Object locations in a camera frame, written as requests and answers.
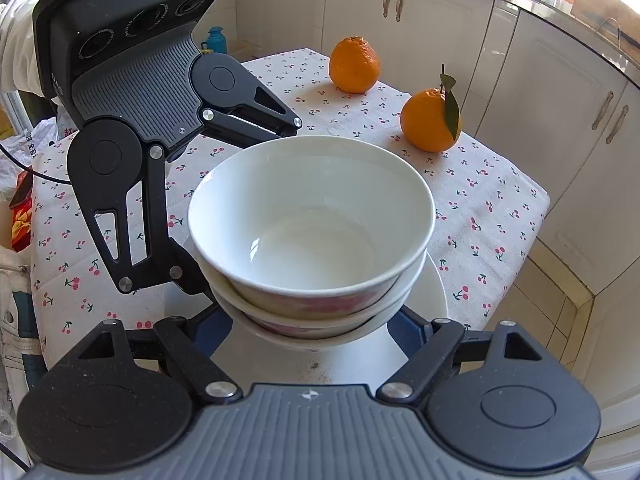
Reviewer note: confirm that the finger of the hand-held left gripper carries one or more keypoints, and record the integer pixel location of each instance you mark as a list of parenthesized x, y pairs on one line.
[(240, 127), (156, 200)]

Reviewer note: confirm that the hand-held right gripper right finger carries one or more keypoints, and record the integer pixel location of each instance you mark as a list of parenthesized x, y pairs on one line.
[(407, 335)]

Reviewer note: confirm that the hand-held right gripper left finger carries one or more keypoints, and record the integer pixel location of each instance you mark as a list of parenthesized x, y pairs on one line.
[(206, 335)]

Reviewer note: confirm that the white fruit print plate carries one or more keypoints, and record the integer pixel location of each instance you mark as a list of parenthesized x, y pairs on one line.
[(350, 365)]

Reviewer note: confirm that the white pink flower bowl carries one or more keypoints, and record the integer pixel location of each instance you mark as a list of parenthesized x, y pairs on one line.
[(300, 321), (310, 210), (320, 344)]

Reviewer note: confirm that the blue water bottle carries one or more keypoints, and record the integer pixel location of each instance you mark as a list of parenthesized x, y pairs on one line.
[(217, 40)]

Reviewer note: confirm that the clear plastic bag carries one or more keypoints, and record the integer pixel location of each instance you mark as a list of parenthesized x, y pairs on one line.
[(40, 135)]

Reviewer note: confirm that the leafless orange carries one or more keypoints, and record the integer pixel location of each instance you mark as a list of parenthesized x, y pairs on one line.
[(355, 65)]

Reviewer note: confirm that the red snack packet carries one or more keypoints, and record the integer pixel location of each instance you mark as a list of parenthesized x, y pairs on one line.
[(21, 220)]

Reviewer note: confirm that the cherry print tablecloth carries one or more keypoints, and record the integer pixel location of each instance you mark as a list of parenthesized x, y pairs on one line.
[(480, 200)]

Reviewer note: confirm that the person's clothing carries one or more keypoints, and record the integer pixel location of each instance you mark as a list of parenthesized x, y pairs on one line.
[(20, 320)]

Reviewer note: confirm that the orange with green leaf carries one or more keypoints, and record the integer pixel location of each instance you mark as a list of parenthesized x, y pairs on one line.
[(427, 120)]

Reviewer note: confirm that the white kitchen cabinets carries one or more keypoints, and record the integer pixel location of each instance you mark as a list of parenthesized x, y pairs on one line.
[(560, 135)]

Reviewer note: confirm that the brown paper bag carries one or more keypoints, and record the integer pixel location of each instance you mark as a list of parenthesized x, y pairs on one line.
[(610, 2)]

